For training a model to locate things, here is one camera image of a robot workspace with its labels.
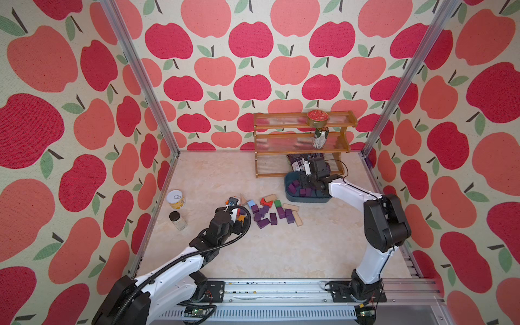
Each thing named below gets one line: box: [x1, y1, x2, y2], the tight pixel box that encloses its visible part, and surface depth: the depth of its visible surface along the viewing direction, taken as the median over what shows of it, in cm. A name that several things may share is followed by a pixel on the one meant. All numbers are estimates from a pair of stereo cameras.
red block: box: [260, 197, 274, 208], surface depth 100 cm
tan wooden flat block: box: [283, 203, 300, 212], surface depth 100 cm
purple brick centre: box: [269, 212, 278, 226], surface depth 95 cm
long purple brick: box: [257, 218, 271, 230], surface depth 95 cm
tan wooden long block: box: [292, 210, 304, 227], surface depth 95 cm
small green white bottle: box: [312, 127, 330, 149], surface depth 98 cm
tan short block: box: [264, 193, 278, 203], surface depth 101 cm
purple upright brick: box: [276, 206, 287, 219], surface depth 98 cm
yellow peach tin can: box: [166, 189, 185, 210], surface depth 98 cm
